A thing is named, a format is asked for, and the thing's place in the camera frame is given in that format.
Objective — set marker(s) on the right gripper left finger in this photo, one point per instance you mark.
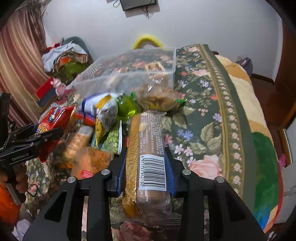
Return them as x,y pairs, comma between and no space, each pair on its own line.
61,218

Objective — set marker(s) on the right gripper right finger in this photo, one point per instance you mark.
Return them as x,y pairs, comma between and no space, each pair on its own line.
229,217

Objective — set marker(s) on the red noodle snack bag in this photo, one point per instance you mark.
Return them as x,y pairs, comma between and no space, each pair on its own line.
57,117

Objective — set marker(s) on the orange round cracker pack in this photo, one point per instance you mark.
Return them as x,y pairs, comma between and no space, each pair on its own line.
79,140

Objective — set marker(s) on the gold brown biscuit pack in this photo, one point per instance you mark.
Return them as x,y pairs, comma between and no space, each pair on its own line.
148,176

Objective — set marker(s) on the red box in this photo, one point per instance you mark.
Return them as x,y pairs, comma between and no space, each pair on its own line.
43,89

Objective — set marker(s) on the orange snack clear bag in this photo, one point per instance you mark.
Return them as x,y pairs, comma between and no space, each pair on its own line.
89,161

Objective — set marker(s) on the pink plush toy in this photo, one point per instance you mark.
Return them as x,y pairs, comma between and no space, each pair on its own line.
60,87

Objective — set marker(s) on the blue white red snack bag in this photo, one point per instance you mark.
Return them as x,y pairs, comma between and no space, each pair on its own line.
86,111

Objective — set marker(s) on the striped brown curtain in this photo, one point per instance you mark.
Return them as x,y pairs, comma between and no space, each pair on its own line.
22,73

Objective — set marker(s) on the green floral bed cover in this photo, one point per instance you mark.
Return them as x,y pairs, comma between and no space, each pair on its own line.
210,133

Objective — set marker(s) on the green pea snack packet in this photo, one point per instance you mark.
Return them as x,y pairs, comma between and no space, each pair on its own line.
112,142

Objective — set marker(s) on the yellow white snack bag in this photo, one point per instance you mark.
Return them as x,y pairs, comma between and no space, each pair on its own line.
106,113

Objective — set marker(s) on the pile of clothes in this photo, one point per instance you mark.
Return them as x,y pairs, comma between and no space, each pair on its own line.
67,59

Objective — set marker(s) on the clear plastic storage box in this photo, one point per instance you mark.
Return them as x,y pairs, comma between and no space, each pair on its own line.
123,72

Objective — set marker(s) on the brown wooden wardrobe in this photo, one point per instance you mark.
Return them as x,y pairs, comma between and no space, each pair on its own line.
277,98

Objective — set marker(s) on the clear bag brown pastry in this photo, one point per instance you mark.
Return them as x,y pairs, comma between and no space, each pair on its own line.
156,94

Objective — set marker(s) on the dark backpack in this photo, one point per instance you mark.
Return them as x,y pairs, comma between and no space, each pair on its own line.
246,64

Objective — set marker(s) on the small brown cookie pack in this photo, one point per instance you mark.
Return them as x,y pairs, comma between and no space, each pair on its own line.
154,67

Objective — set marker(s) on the yellow curved foam tube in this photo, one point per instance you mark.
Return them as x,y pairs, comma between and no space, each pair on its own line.
143,40

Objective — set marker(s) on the small black wall screen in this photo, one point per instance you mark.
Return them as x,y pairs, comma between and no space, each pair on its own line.
133,4

